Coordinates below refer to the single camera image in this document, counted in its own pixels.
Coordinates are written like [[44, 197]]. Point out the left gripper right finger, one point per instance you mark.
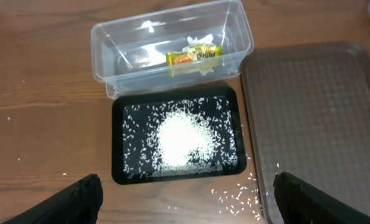
[[299, 203]]

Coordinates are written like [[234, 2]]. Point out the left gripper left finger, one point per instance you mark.
[[77, 203]]

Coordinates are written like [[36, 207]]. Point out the yellow snack wrapper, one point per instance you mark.
[[192, 54]]

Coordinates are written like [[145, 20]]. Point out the white tissue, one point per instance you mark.
[[194, 42]]

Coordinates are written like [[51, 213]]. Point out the brown serving tray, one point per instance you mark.
[[309, 115]]

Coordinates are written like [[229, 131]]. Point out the black tray bin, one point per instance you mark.
[[135, 120]]

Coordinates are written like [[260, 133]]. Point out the pile of white rice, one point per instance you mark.
[[185, 141]]

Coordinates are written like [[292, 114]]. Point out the clear plastic bin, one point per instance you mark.
[[129, 55]]

